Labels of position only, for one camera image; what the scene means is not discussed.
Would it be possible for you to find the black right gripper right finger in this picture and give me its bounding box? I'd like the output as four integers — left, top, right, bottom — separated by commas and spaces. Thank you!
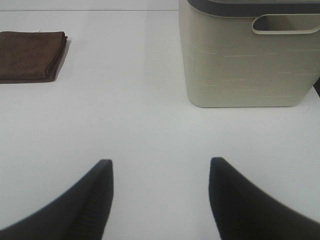
208, 157, 320, 240

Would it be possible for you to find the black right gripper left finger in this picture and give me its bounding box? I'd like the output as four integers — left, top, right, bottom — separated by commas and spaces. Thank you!
0, 159, 114, 240

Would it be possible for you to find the brown towel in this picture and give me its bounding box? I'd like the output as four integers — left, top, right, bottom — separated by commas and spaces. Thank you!
0, 31, 68, 84

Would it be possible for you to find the beige plastic storage bin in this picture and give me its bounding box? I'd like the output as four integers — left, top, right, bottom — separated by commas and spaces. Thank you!
178, 0, 320, 107

